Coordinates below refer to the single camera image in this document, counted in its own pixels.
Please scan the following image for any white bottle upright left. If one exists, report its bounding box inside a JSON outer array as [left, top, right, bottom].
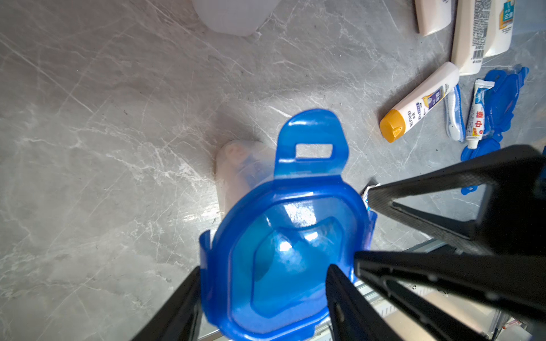
[[451, 0, 492, 76]]

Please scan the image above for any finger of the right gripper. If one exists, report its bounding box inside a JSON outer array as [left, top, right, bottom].
[[368, 145, 545, 256], [354, 251, 545, 340]]

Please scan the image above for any clear cup back left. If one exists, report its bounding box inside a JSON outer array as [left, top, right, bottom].
[[192, 0, 281, 37]]

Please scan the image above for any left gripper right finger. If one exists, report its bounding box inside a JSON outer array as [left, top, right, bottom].
[[326, 264, 402, 340]]

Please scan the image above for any white bottle yellow cap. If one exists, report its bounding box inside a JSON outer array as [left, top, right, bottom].
[[415, 0, 452, 36]]

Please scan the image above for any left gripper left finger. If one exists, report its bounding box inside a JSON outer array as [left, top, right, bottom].
[[133, 267, 203, 341]]

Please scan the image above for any white lotion bottle horizontal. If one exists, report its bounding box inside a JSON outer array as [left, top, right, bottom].
[[380, 62, 460, 143]]

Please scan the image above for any white bottle upright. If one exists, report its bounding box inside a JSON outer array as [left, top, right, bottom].
[[484, 0, 516, 58], [451, 0, 492, 76]]

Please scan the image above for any clear plastic cup front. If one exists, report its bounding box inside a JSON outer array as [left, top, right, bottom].
[[215, 141, 275, 217]]

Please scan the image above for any aluminium rail frame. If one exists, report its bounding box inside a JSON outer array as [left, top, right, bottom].
[[311, 238, 538, 341]]

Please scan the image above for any white bottle upright right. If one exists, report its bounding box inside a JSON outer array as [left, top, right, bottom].
[[484, 0, 516, 58]]

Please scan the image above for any blue toothbrush right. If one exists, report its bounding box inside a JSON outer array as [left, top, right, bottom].
[[443, 84, 466, 142]]

